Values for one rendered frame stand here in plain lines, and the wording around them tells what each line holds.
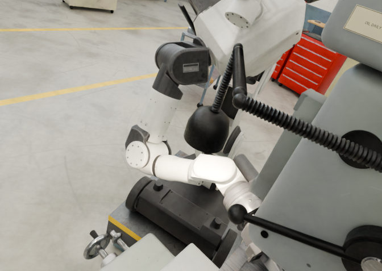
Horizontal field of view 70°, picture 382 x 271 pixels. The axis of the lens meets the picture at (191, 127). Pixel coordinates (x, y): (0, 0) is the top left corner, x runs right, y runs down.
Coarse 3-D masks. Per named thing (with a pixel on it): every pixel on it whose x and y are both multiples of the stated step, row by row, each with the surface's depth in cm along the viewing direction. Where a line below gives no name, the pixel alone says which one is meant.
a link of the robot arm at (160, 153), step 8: (152, 144) 79; (160, 144) 82; (152, 152) 77; (160, 152) 80; (168, 152) 84; (152, 160) 77; (160, 160) 76; (168, 160) 75; (176, 160) 75; (184, 160) 74; (192, 160) 74; (144, 168) 78; (152, 168) 77; (160, 168) 75; (168, 168) 74; (176, 168) 73; (184, 168) 72; (160, 176) 76; (168, 176) 74; (176, 176) 73; (184, 176) 72
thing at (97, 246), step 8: (96, 232) 107; (96, 240) 104; (104, 240) 109; (88, 248) 103; (96, 248) 107; (104, 248) 112; (88, 256) 105; (96, 256) 110; (104, 256) 105; (112, 256) 103; (104, 264) 101
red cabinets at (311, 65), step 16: (304, 32) 467; (304, 48) 463; (320, 48) 445; (288, 64) 489; (304, 64) 469; (320, 64) 451; (336, 64) 450; (272, 80) 524; (288, 80) 495; (304, 80) 474; (320, 80) 455
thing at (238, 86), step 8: (240, 48) 36; (240, 56) 33; (240, 64) 31; (232, 72) 30; (240, 72) 29; (232, 80) 28; (240, 80) 27; (232, 88) 26; (240, 88) 25; (240, 96) 24
